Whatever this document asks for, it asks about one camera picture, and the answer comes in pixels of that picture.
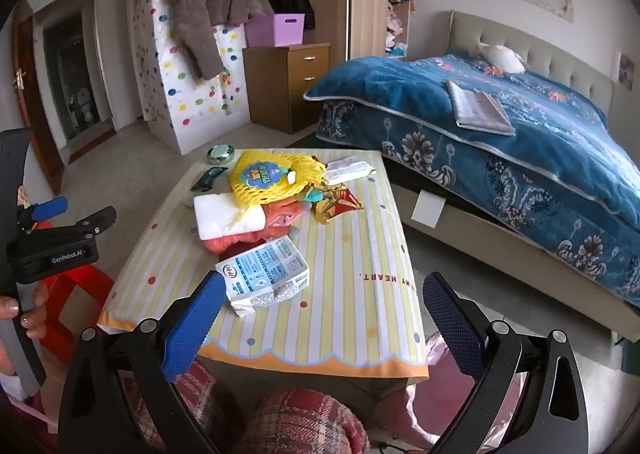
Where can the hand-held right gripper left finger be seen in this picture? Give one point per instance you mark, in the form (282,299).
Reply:
(192,329)

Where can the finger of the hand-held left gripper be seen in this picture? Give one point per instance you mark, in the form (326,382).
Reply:
(97,220)
(50,207)

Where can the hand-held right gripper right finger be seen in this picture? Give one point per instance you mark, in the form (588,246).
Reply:
(450,329)

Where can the blue white carton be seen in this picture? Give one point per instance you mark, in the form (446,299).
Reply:
(265,269)

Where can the clear pink plastic bag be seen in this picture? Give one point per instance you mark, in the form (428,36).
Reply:
(405,414)

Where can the person's left hand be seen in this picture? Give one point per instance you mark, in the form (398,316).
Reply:
(32,319)

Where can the red plastic stool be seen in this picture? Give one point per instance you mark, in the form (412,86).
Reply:
(87,279)

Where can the red orange crumpled wrapper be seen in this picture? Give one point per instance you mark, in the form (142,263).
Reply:
(225,244)

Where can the white toilet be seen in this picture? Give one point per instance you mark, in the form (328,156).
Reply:
(86,106)

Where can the wooden door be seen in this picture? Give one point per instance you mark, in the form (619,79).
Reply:
(35,99)

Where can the dark teal packet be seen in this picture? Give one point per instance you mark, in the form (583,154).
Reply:
(207,179)

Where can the white paper sheet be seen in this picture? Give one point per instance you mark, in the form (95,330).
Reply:
(427,209)

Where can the yellow striped tablecloth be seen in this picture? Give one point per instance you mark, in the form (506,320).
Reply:
(340,254)

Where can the clear glass bowl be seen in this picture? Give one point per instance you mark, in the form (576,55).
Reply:
(221,154)

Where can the person's plaid trousers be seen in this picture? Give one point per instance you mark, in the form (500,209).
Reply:
(300,424)

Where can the orange snack bag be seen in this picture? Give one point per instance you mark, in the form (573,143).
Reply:
(285,219)

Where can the polka dot cabinet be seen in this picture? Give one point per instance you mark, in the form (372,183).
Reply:
(200,99)

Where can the red yellow flat packet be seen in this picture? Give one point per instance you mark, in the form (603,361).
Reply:
(340,201)

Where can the green box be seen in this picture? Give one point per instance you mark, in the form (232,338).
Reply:
(631,354)

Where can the white tissue packet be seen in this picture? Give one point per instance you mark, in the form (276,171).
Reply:
(345,169)

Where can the yellow mesh bag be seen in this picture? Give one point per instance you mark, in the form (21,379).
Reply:
(300,169)

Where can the wooden nightstand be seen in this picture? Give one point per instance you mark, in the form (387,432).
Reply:
(280,84)

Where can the blue floral blanket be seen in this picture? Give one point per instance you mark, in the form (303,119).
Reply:
(400,89)

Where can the pink box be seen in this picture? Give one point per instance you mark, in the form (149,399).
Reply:
(280,31)

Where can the white pillow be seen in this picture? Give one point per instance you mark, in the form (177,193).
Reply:
(502,58)

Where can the beige upholstered bed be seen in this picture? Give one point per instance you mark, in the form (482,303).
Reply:
(550,64)

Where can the folded clothes pile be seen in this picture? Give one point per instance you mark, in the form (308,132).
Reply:
(395,34)

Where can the small wall picture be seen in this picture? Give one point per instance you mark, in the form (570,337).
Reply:
(625,68)

